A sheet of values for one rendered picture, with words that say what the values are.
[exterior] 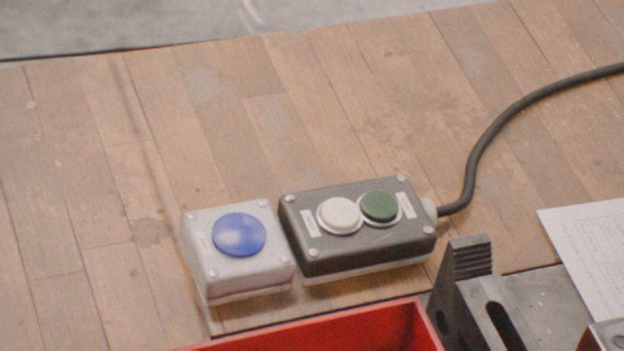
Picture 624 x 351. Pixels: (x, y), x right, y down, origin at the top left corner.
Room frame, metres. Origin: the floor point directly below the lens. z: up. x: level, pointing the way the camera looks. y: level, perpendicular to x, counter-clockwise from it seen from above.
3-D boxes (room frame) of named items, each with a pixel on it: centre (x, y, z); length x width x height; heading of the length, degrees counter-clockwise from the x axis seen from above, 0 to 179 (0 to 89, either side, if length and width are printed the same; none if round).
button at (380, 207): (0.66, -0.05, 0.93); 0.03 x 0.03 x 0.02
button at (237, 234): (0.61, 0.05, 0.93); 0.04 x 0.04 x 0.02
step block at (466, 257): (0.57, -0.13, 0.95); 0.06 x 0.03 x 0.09; 28
